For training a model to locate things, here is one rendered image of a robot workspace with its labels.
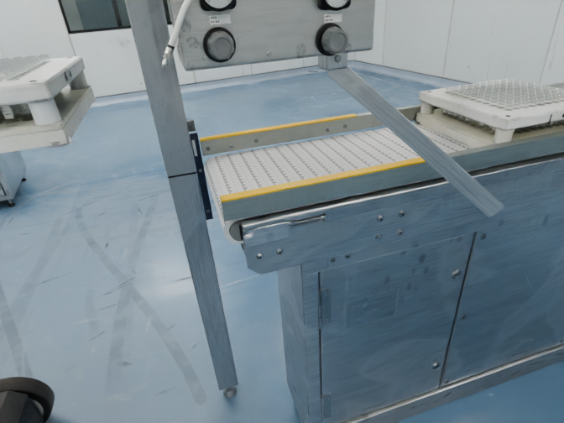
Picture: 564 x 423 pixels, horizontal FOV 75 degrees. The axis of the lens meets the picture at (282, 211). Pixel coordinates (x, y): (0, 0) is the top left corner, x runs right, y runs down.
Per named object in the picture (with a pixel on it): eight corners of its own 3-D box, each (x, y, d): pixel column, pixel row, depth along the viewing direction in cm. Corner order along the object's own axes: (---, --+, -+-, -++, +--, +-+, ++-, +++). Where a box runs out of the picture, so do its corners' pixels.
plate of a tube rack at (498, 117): (505, 131, 62) (508, 119, 61) (417, 100, 83) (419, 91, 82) (615, 111, 68) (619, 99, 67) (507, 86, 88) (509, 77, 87)
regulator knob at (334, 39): (324, 60, 40) (324, 15, 38) (315, 57, 42) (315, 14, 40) (352, 56, 41) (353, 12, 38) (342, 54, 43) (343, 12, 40)
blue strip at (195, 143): (206, 220, 83) (189, 134, 73) (206, 219, 83) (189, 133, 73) (213, 219, 83) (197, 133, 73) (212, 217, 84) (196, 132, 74)
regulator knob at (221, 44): (208, 66, 37) (201, 16, 35) (206, 64, 39) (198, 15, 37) (241, 63, 38) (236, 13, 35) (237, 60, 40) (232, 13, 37)
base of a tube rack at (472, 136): (498, 159, 65) (501, 146, 64) (415, 122, 85) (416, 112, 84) (604, 137, 70) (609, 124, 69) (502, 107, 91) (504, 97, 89)
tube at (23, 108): (39, 135, 45) (14, 70, 42) (28, 137, 45) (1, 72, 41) (42, 132, 47) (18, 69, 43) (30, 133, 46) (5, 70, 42)
